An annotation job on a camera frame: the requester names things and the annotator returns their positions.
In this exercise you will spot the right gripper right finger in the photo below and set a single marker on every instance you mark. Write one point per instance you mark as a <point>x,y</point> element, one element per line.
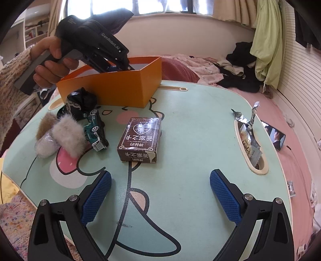
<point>274,240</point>

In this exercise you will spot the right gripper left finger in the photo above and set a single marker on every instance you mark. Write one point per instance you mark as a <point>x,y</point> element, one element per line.
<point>47,241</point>

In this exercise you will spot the brown printed card box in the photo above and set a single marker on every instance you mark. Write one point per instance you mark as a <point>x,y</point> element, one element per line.
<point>139,142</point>

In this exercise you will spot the person's left knitted forearm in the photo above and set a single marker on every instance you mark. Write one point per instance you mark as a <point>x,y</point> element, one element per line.
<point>10,96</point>

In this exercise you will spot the person's left hand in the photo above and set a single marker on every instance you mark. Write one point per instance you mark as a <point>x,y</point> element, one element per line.
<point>51,72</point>

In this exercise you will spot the colourful speckled rug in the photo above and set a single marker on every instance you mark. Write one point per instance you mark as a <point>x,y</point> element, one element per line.
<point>16,221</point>

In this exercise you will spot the orange cardboard box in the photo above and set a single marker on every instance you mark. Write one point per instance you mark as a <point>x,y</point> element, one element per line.
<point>132,88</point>

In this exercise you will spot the black satin lace scrunchie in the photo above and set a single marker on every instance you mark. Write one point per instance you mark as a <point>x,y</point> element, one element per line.
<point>78,104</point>

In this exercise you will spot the red pillow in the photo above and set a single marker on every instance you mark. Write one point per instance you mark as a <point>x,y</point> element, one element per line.
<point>173,70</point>

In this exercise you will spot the green toy car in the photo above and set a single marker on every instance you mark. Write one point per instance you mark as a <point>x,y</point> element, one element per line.
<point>94,131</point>

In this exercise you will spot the brown fluffy fur scrunchie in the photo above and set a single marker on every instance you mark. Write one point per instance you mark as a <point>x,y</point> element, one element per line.
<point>46,123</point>

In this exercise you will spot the clear plastic wrapped bundle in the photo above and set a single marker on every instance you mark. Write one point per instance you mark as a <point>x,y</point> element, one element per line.
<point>47,145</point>

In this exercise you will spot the silver snack wrapper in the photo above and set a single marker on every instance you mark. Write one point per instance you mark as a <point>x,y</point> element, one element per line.
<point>249,142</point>

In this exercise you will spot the white fluffy fur scrunchie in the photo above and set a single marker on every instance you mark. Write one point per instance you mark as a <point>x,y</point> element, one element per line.
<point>70,135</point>

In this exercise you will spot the smartphone on bed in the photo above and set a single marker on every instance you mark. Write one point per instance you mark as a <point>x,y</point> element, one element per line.
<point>276,136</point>

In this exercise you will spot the pink floral quilt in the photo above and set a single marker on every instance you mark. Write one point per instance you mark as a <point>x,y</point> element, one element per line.
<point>208,73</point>

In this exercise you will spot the black clothes pile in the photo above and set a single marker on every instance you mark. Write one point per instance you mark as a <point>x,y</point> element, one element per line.
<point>238,69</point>

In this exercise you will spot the beige curtain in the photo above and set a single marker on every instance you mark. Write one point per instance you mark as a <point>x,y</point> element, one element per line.
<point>239,11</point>

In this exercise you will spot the green hanging garment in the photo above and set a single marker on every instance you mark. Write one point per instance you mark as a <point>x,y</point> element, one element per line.
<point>267,45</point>

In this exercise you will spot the black hanging garment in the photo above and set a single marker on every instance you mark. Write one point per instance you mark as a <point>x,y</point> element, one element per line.
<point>304,35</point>

